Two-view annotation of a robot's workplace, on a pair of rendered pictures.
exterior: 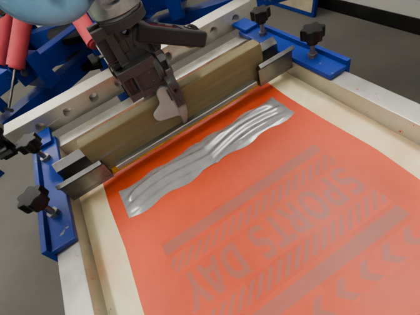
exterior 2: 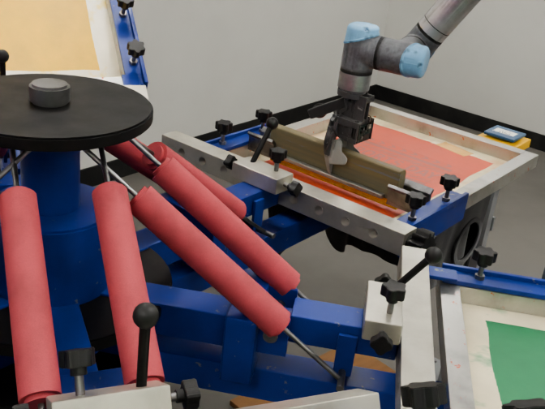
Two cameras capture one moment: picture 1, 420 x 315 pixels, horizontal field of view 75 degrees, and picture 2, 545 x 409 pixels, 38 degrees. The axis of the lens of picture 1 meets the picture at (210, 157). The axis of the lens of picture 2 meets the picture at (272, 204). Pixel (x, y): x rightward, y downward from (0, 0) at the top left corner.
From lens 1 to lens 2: 219 cm
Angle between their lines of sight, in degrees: 96
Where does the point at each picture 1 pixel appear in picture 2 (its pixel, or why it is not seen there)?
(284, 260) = (401, 158)
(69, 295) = (473, 189)
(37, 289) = not seen: outside the picture
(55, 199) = (436, 203)
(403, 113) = (311, 122)
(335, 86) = not seen: hidden behind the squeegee
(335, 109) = not seen: hidden behind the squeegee
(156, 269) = (435, 185)
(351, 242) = (382, 148)
